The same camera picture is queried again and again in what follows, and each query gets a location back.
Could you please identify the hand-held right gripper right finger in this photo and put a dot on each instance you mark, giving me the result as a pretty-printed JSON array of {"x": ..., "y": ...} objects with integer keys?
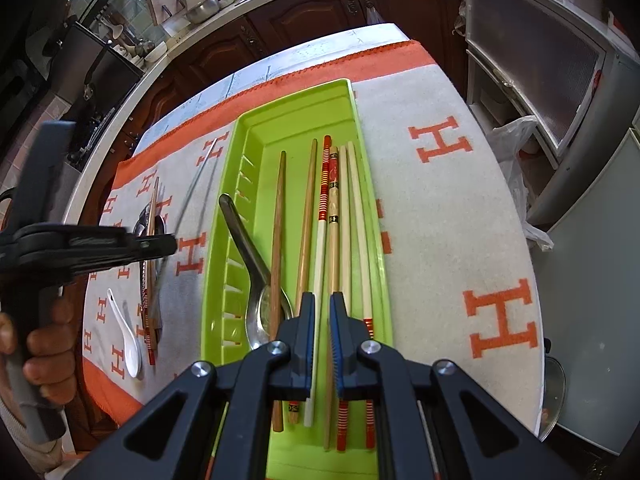
[{"x": 336, "y": 350}]

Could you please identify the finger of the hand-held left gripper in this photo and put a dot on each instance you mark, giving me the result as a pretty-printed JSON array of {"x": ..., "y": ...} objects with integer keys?
[
  {"x": 100, "y": 257},
  {"x": 100, "y": 237}
]

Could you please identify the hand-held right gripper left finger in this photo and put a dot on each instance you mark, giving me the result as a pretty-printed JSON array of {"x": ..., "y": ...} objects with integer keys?
[{"x": 310, "y": 350}]

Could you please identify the large steel spoon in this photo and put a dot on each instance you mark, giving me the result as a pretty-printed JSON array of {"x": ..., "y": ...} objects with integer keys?
[{"x": 255, "y": 315}]

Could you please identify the white ceramic spoon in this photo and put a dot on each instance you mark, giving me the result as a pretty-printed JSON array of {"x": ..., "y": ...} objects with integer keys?
[{"x": 131, "y": 355}]

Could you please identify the pale chopstick red striped end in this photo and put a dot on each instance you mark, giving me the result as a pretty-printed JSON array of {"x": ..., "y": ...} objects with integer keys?
[
  {"x": 344, "y": 240},
  {"x": 361, "y": 240}
]

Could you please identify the metal chopstick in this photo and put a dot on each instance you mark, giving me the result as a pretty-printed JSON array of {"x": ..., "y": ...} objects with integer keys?
[{"x": 197, "y": 180}]

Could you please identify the light brown decorated chopstick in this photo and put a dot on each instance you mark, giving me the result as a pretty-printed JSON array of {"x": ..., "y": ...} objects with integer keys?
[{"x": 307, "y": 210}]

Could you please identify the white chopstick red striped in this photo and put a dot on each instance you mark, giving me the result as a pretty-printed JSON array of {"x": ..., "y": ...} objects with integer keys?
[{"x": 325, "y": 180}]

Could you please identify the green plastic utensil tray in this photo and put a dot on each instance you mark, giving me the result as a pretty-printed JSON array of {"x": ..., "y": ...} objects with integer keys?
[{"x": 260, "y": 140}]

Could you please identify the person's left forearm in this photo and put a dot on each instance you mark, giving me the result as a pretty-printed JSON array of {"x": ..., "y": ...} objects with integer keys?
[{"x": 15, "y": 440}]

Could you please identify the person's left hand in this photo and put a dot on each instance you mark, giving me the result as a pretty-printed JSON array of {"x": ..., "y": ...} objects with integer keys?
[{"x": 52, "y": 340}]

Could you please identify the gas stove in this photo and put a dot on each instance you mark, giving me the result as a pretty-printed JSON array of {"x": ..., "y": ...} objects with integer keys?
[{"x": 92, "y": 130}]

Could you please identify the orange and beige printed blanket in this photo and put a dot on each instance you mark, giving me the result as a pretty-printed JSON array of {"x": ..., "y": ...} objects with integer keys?
[{"x": 450, "y": 210}]

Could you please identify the glass pot lid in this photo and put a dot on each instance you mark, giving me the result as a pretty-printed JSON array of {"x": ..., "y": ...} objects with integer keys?
[{"x": 552, "y": 390}]

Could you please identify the small steel pot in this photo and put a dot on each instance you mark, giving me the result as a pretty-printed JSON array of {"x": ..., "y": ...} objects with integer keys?
[{"x": 202, "y": 7}]

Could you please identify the grey refrigerator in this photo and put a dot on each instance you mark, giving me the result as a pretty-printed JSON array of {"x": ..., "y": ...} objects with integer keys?
[{"x": 600, "y": 310}]

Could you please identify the hanging white plastic bag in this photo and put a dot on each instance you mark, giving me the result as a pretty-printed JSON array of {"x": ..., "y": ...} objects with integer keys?
[{"x": 372, "y": 15}]

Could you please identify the silver cabinet frosted doors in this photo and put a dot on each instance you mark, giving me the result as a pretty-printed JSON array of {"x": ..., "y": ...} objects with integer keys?
[{"x": 540, "y": 50}]

